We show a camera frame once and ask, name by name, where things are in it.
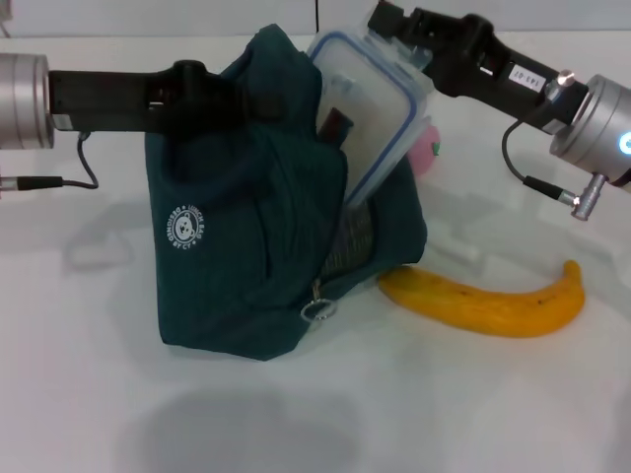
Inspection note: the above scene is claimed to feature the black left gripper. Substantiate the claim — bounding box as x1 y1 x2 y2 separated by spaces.
46 58 288 136

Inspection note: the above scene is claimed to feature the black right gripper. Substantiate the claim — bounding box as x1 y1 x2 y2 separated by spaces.
367 1 589 133

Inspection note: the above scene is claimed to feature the clear plastic food container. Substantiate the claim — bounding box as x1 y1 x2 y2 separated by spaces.
306 30 435 208

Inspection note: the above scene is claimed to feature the dark teal insulated lunch bag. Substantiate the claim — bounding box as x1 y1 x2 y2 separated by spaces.
144 24 429 364

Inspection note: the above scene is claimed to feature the yellow banana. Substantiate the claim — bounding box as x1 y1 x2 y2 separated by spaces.
377 259 588 340

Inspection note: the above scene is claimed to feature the pink toy peach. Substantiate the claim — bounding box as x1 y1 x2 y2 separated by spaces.
406 123 444 177

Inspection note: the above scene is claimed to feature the dark right gripper cable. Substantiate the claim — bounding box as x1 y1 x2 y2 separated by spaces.
501 119 608 224

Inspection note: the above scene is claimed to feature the dark gripper cable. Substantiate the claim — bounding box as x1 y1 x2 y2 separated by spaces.
0 131 100 192
501 119 608 224

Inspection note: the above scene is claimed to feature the dark left gripper cable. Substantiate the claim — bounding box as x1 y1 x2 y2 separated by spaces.
0 131 100 192

